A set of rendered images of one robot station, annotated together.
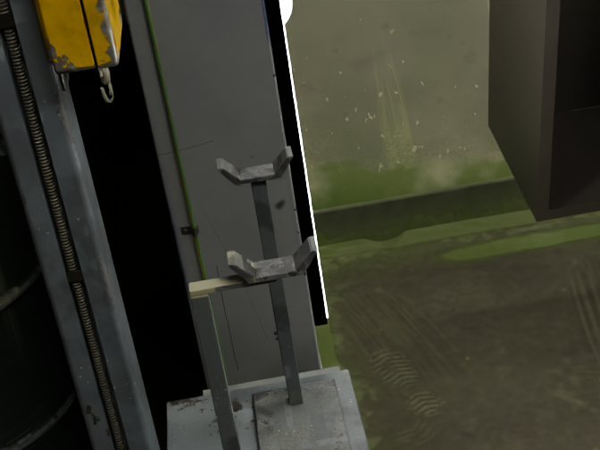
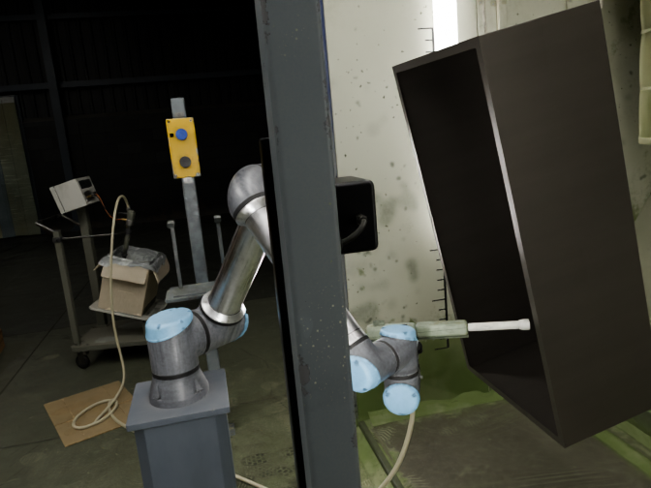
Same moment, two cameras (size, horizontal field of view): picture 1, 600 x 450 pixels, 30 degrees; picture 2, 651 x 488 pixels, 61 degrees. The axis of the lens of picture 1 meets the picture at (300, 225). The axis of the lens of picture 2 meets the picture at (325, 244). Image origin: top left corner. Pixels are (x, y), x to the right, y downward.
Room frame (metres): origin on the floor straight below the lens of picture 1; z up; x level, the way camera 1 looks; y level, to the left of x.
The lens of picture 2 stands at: (1.11, -2.42, 1.44)
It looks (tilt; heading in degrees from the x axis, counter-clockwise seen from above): 11 degrees down; 80
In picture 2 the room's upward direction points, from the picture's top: 5 degrees counter-clockwise
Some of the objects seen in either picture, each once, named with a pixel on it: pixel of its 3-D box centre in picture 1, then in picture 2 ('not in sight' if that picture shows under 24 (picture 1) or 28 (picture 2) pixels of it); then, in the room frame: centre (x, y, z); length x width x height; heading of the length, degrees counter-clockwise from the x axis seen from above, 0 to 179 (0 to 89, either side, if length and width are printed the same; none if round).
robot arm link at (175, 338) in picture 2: not in sight; (173, 339); (0.89, -0.67, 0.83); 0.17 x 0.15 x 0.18; 39
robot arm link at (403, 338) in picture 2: not in sight; (396, 351); (1.48, -1.15, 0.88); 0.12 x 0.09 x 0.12; 39
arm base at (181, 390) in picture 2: not in sight; (177, 380); (0.88, -0.67, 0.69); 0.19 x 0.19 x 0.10
